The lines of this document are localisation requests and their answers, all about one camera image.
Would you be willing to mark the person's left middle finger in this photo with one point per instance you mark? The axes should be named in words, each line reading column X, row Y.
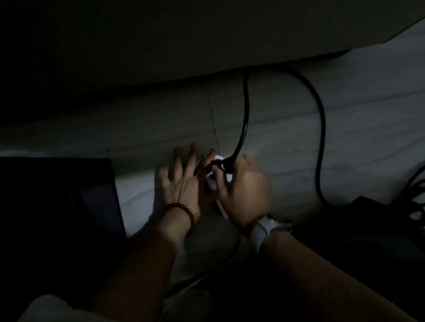
column 193, row 158

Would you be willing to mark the person's right hand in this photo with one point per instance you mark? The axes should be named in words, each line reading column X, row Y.
column 246, row 197

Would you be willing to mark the person's right forearm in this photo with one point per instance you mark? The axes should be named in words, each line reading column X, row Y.
column 335, row 295

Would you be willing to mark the black flat case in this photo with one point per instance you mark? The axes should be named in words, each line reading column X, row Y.
column 32, row 230

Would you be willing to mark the white wristwatch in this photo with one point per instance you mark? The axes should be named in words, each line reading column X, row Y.
column 262, row 227

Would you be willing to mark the person's right thumb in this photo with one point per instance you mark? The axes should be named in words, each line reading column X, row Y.
column 222, row 181

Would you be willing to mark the white power strip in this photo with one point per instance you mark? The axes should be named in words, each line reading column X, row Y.
column 213, row 182

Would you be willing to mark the white garment sleeve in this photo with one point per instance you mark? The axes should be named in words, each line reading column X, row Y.
column 64, row 316

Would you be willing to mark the person's left forearm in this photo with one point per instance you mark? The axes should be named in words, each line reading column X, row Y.
column 142, row 269

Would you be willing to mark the person's left hand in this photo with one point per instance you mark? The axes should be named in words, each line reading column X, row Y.
column 184, row 190

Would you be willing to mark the black bag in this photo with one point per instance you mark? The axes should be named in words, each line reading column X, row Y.
column 375, row 246

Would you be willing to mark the person's left little finger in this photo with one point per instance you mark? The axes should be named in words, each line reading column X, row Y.
column 164, row 179

